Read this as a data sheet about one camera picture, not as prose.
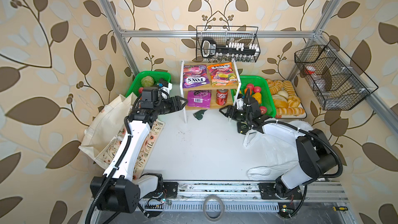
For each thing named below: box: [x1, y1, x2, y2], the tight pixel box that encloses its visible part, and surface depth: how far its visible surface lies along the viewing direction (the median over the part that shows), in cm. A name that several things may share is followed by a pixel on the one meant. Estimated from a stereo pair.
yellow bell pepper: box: [251, 92, 262, 105], surface depth 107 cm
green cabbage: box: [140, 75, 154, 88], surface depth 114 cm
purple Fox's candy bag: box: [182, 64, 211, 89], surface depth 77 cm
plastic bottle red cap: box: [304, 65, 326, 94], surface depth 82 cm
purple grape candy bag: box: [187, 89, 212, 109], surface depth 86 cm
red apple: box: [259, 105, 267, 115], surface depth 101 cm
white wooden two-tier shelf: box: [180, 59, 242, 124], surface depth 79 cm
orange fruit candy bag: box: [206, 62, 238, 87], surface depth 77 cm
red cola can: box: [216, 88, 229, 106], surface depth 83 cm
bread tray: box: [266, 78, 307, 119], surface depth 107 cm
